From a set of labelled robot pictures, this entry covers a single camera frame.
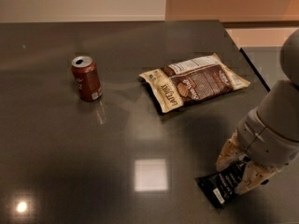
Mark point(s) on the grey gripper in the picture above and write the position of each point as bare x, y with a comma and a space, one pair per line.
260, 141

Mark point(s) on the black rxbar chocolate wrapper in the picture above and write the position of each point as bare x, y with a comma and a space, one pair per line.
219, 188

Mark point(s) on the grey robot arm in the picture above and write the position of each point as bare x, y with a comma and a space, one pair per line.
279, 109

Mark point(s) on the Late July chips bag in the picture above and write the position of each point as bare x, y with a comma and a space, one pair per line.
192, 81

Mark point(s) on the red soda can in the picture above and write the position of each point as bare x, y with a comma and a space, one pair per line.
86, 76

